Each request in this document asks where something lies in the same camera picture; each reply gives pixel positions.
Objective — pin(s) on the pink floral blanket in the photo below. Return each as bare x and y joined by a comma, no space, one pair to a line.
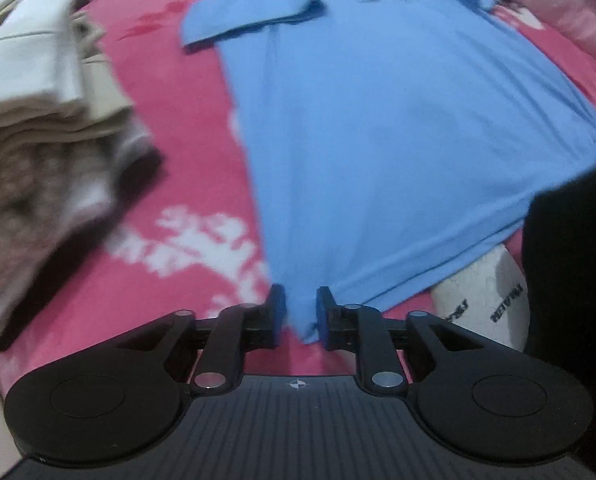
187,135

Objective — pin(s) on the pink quilt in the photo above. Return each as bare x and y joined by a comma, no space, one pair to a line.
578,0

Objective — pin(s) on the dark cloth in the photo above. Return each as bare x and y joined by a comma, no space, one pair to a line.
573,285

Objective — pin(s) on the small white beige clothes stack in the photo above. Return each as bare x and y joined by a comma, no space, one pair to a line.
27,60

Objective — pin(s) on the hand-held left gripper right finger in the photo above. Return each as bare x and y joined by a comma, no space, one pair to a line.
323,317

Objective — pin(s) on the tall stack of folded clothes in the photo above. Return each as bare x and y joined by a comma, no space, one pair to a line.
27,210

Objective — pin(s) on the white printed cloth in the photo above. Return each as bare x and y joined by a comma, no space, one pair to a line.
483,295

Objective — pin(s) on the blue t-shirt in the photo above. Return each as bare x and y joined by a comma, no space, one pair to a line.
378,135

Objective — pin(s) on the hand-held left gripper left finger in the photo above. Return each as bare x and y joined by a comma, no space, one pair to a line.
278,315

